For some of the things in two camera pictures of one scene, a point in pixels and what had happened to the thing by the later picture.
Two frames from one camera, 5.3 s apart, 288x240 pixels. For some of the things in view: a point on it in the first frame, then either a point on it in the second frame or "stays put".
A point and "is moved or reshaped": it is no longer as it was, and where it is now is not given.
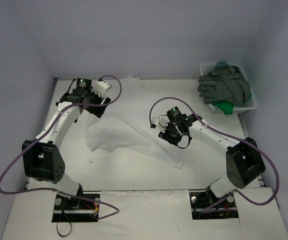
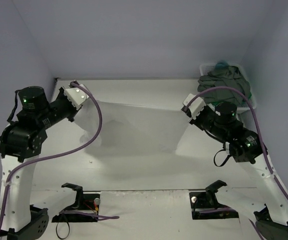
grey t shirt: x=226 y=83 stays put
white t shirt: x=128 y=121 is moved or reshaped
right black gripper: x=168 y=136 → x=199 y=120
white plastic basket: x=249 y=104 stays put
